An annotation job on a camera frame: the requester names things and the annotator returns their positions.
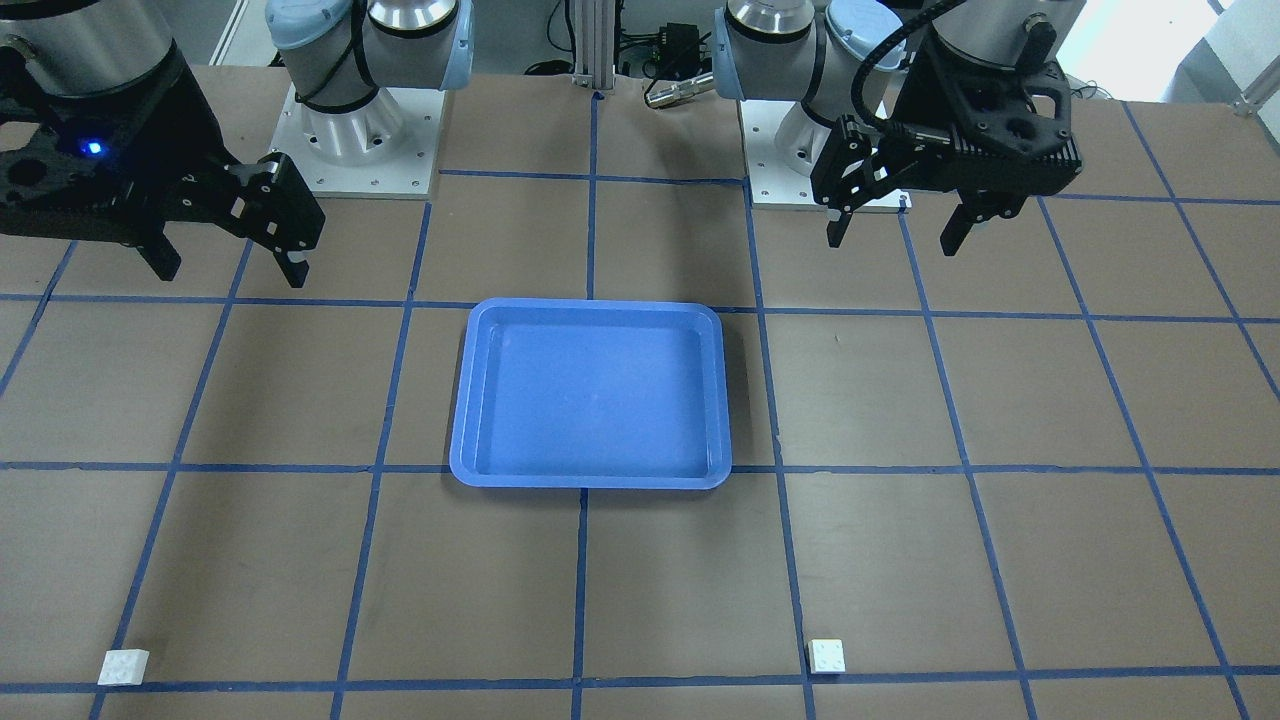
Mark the aluminium frame post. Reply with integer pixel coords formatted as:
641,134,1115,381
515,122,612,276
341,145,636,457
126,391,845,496
564,1,620,94

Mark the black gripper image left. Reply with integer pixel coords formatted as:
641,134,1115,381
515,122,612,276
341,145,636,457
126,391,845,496
3,45,326,290

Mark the white block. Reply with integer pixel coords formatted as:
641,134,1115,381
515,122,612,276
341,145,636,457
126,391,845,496
96,650,150,688
805,638,847,675

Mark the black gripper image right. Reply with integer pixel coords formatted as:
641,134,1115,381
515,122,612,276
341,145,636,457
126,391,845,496
810,26,1084,258

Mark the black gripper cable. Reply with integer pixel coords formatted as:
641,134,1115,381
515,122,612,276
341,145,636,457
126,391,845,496
851,0,966,131

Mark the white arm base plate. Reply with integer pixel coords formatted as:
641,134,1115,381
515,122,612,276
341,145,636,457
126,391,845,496
739,97,913,214
270,86,451,201

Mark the blue plastic tray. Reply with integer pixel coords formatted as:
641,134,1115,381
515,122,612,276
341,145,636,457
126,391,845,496
448,299,733,491

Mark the silver cylindrical connector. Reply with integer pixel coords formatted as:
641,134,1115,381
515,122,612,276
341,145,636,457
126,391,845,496
643,72,716,110

